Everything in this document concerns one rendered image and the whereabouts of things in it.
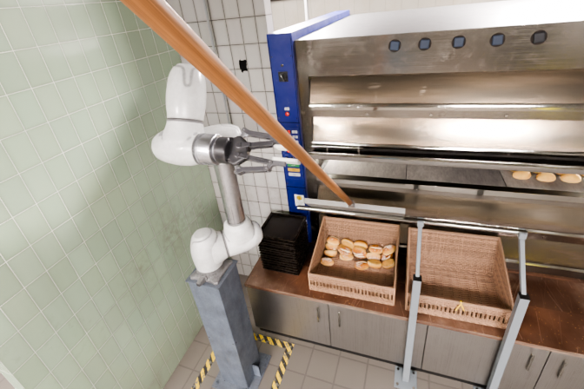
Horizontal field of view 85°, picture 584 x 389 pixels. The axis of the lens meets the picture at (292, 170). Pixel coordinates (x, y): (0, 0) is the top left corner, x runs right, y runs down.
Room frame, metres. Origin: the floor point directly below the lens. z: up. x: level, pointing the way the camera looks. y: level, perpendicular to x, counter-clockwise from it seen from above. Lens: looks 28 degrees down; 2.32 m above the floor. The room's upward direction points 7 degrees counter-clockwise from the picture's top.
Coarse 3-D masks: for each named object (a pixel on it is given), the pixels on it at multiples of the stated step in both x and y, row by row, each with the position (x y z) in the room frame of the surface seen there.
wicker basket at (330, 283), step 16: (336, 224) 1.90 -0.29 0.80; (352, 224) 1.86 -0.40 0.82; (368, 224) 1.82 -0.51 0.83; (384, 224) 1.78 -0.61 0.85; (320, 240) 1.80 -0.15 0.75; (368, 240) 1.79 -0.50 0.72; (384, 240) 1.75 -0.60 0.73; (320, 256) 1.77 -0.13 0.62; (336, 256) 1.79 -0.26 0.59; (320, 272) 1.65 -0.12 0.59; (336, 272) 1.64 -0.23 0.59; (352, 272) 1.62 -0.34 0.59; (368, 272) 1.60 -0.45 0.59; (384, 272) 1.59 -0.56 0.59; (320, 288) 1.49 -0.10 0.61; (336, 288) 1.45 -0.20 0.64; (352, 288) 1.41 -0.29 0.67; (368, 288) 1.38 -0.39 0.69; (384, 288) 1.34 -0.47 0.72
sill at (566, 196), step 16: (336, 176) 1.96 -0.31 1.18; (352, 176) 1.93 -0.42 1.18; (368, 176) 1.91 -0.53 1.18; (448, 192) 1.67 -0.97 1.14; (464, 192) 1.63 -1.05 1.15; (480, 192) 1.60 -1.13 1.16; (496, 192) 1.57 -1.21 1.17; (512, 192) 1.54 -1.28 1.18; (528, 192) 1.52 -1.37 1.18; (544, 192) 1.50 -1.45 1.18; (560, 192) 1.48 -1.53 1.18; (576, 192) 1.47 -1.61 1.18
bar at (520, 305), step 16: (304, 208) 1.63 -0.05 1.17; (320, 208) 1.60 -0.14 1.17; (416, 224) 1.39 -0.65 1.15; (432, 224) 1.36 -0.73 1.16; (448, 224) 1.33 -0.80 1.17; (464, 224) 1.31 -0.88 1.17; (416, 256) 1.27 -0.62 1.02; (416, 272) 1.21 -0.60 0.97; (416, 288) 1.17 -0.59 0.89; (416, 304) 1.17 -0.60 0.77; (512, 320) 1.00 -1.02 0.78; (512, 336) 0.99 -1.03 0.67; (400, 368) 1.26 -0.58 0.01; (496, 368) 1.00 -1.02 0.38; (400, 384) 1.16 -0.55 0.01; (416, 384) 1.15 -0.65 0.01; (496, 384) 0.99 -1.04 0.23
